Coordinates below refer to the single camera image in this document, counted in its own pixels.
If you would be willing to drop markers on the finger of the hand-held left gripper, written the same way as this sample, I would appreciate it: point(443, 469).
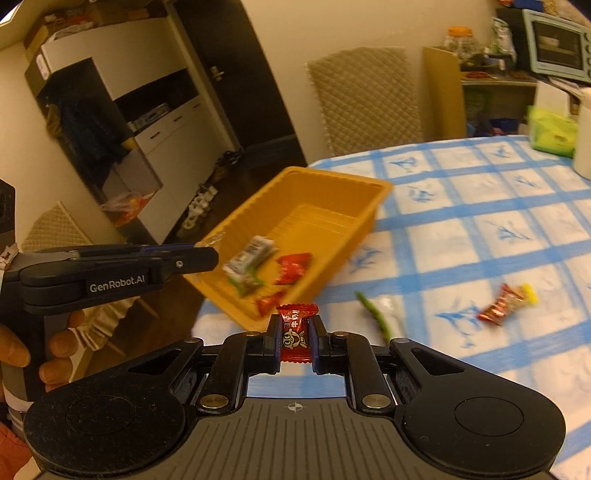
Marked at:
point(194, 261)
point(166, 248)

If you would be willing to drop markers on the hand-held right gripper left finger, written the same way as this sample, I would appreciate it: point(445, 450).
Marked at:
point(258, 350)

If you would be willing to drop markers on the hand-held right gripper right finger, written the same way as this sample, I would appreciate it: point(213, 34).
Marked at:
point(332, 350)

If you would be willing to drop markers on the small red candy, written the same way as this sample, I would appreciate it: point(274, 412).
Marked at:
point(295, 332)
point(269, 303)

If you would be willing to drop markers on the long green snack packet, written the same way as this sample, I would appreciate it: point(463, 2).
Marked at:
point(376, 314)

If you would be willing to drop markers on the silver candy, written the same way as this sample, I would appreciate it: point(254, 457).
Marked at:
point(251, 256)

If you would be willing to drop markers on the small green snack packet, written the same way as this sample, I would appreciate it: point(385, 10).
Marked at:
point(247, 285)

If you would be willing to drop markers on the red snack packet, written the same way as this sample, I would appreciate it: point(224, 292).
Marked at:
point(292, 270)

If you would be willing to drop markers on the orange plastic tray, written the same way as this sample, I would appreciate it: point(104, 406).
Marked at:
point(323, 221)

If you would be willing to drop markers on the dark red striped candy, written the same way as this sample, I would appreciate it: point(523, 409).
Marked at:
point(501, 307)

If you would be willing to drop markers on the person's left hand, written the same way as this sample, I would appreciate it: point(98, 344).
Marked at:
point(64, 341)

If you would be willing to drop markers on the row of shoes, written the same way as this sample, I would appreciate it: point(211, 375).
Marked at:
point(201, 203)

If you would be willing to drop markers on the red white plastic bag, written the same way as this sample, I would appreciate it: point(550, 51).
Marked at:
point(127, 205)

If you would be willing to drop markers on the white cabinet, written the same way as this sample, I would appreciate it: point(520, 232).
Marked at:
point(184, 120)

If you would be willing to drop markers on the row of books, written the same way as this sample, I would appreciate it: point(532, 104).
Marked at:
point(150, 115)

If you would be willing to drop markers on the dark blue coat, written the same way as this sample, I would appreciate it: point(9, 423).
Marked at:
point(87, 134)

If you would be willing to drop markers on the blue checked tablecloth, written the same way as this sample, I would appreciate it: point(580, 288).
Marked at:
point(461, 240)

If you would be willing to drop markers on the dark wooden door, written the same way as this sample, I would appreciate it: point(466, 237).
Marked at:
point(240, 92)

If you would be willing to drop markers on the cardboard box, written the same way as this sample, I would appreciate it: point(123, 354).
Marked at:
point(64, 27)

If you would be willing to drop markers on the wooden shelf unit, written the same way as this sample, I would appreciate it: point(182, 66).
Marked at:
point(441, 92)

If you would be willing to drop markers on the blue basket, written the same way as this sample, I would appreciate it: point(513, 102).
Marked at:
point(505, 125)

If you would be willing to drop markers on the green tissue box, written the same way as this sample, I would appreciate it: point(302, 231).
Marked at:
point(551, 138)

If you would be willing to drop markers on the white insulated bottle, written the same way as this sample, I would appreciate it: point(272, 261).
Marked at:
point(584, 147)

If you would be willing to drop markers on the clear jar orange lid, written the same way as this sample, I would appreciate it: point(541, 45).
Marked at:
point(461, 48)

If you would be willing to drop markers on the green foil bag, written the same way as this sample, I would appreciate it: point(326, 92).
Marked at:
point(502, 37)

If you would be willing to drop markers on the black appliance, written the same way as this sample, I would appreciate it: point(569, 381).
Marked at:
point(519, 27)

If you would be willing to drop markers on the light blue toaster oven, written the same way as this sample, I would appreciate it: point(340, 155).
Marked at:
point(554, 46)

